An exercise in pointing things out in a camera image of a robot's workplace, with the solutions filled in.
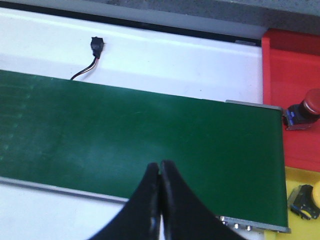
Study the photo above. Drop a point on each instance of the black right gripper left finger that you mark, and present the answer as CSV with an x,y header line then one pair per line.
x,y
140,217

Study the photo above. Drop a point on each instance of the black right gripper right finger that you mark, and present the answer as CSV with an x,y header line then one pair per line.
x,y
185,217

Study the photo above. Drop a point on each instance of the yellow mushroom push button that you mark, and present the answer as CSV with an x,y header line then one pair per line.
x,y
304,201

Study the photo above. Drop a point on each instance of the red mushroom push button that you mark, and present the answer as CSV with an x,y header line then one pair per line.
x,y
303,115

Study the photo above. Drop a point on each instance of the green conveyor belt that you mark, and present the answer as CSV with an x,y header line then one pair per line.
x,y
150,140

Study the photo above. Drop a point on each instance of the yellow plastic tray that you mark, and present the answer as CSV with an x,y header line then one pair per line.
x,y
301,229

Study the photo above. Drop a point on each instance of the red plastic tray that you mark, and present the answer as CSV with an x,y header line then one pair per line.
x,y
291,67

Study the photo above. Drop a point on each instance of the grey stone counter slab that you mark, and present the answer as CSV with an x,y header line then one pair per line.
x,y
292,15

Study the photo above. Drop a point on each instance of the black sensor with cable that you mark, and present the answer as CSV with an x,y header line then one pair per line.
x,y
97,46

